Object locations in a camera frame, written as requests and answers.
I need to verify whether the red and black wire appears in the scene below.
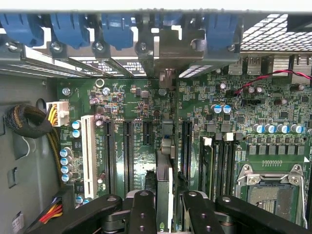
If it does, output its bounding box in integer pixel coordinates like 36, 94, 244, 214
234, 69, 312, 96

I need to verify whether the white expansion slot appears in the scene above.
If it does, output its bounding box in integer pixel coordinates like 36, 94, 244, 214
80, 115, 98, 199

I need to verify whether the short black expansion slot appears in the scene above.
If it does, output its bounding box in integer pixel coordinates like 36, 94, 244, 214
142, 120, 155, 146

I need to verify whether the long black expansion slot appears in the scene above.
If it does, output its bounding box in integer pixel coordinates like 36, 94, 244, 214
123, 119, 134, 193
104, 119, 117, 195
181, 119, 193, 182

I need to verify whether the CPU socket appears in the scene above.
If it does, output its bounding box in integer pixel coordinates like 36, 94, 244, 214
236, 163, 309, 229

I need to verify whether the white power connector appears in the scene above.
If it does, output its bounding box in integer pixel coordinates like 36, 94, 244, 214
45, 101, 70, 127

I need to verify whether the green motherboard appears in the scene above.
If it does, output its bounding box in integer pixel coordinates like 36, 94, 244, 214
57, 57, 312, 227

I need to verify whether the coloured power wire bundle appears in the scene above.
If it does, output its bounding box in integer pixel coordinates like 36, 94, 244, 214
39, 197, 64, 224

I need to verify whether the black sleeved power cable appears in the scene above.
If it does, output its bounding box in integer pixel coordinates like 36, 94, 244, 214
3, 103, 61, 188

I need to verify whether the open black PC case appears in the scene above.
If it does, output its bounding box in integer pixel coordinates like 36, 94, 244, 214
0, 8, 312, 234

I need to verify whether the blue slot cover clip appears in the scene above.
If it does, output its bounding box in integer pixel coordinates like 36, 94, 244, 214
204, 13, 239, 52
0, 13, 44, 48
101, 13, 134, 51
50, 13, 90, 49
162, 13, 183, 27

